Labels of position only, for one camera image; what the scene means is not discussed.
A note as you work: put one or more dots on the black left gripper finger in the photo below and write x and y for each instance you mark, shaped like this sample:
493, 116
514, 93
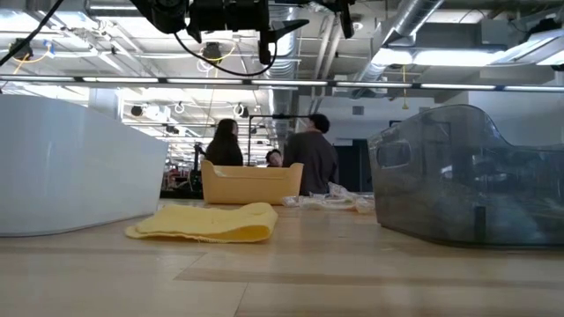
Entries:
282, 28

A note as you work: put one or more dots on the orange toothbrush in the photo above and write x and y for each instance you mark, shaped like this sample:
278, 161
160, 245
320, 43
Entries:
304, 202

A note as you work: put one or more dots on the clear plastic bags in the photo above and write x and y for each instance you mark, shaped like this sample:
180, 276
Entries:
352, 204

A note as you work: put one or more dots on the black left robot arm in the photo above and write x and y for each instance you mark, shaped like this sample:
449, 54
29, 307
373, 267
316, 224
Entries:
163, 13

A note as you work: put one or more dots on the person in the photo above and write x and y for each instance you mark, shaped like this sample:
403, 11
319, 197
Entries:
313, 158
274, 158
224, 147

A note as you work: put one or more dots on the orange plastic bin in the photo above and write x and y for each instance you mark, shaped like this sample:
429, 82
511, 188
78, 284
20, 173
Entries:
251, 185

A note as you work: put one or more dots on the yellow folded cloth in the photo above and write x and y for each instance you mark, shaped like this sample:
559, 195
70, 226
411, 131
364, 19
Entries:
211, 222

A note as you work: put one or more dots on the white plastic bin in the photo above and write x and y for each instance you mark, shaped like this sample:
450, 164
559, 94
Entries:
66, 167

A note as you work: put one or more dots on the grey translucent plastic bin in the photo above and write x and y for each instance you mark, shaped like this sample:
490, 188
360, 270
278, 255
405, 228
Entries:
462, 198

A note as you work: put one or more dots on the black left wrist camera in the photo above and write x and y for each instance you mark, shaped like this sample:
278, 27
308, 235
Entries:
264, 50

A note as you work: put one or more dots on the silver spiral duct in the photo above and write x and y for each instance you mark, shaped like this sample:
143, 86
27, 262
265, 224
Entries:
405, 26
282, 66

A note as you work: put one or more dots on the black overhead camera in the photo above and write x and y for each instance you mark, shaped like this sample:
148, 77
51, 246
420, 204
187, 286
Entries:
212, 52

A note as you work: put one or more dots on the black stand frame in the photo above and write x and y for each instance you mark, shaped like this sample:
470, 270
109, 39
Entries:
264, 117

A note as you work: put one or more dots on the black ceiling camera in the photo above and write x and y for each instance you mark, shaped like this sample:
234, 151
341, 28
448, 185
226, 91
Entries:
20, 48

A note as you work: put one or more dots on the black aluminium frame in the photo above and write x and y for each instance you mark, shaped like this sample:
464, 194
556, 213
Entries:
26, 79

